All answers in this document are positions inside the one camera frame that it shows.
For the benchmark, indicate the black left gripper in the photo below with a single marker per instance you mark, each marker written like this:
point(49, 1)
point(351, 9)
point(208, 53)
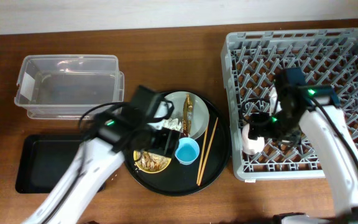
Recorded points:
point(169, 142)

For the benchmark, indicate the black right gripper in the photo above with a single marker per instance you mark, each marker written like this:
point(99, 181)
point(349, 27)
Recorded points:
point(258, 126)

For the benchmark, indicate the pink plastic cup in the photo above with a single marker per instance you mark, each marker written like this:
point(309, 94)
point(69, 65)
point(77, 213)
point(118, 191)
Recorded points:
point(250, 146)

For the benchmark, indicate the yellow bowl with food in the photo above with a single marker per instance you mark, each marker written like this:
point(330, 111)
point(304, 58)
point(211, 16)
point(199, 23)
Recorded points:
point(150, 163)

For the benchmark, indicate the blue plastic cup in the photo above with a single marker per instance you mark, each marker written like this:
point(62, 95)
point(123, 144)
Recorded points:
point(188, 151)

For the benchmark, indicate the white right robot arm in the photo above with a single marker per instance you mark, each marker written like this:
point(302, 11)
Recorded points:
point(296, 109)

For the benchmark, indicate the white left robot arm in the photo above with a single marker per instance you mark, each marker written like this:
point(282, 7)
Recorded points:
point(94, 162)

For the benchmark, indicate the grey dishwasher rack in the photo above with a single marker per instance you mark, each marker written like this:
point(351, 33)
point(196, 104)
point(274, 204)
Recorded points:
point(250, 60)

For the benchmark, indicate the crumpled white tissue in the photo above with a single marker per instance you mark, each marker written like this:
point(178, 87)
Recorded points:
point(173, 124)

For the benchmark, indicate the right wooden chopstick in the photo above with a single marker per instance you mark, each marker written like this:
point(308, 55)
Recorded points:
point(208, 148)

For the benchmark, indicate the wooden chopstick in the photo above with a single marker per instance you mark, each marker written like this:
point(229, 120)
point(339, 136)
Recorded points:
point(208, 148)
point(202, 154)

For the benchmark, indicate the gold snack wrapper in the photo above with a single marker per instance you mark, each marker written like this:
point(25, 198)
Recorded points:
point(187, 116)

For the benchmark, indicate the left wooden chopstick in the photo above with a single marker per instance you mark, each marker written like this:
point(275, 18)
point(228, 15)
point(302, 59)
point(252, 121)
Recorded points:
point(202, 154)

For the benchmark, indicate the round black tray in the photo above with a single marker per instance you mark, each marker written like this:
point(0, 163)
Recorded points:
point(180, 180)

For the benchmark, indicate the grey plate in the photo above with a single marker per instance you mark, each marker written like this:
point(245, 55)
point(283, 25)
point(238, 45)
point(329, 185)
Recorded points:
point(200, 112)

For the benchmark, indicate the black base device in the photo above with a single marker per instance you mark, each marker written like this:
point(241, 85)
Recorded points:
point(298, 218)

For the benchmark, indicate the black rectangular tray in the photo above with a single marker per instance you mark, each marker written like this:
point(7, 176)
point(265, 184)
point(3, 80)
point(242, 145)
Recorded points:
point(44, 160)

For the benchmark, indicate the clear plastic bin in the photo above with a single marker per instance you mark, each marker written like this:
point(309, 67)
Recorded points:
point(66, 86)

